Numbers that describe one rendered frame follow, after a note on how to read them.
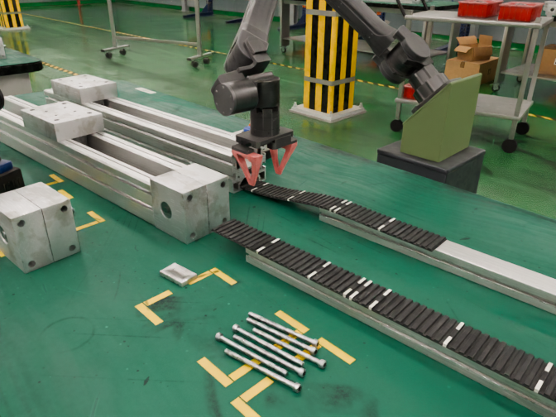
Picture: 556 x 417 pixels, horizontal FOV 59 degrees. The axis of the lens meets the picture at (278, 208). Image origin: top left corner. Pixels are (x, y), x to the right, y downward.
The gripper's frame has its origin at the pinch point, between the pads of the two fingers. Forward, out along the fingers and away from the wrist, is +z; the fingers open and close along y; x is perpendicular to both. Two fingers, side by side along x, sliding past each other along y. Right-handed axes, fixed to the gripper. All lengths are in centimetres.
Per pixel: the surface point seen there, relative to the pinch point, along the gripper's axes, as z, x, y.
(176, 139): -3.9, -21.8, 5.4
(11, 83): 14, -188, -21
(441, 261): 2.8, 39.0, 0.7
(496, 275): 1.2, 47.5, 1.1
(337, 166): 3.9, 2.2, -22.0
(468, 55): 54, -158, -479
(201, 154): -2.4, -13.9, 5.0
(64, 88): -8, -70, 7
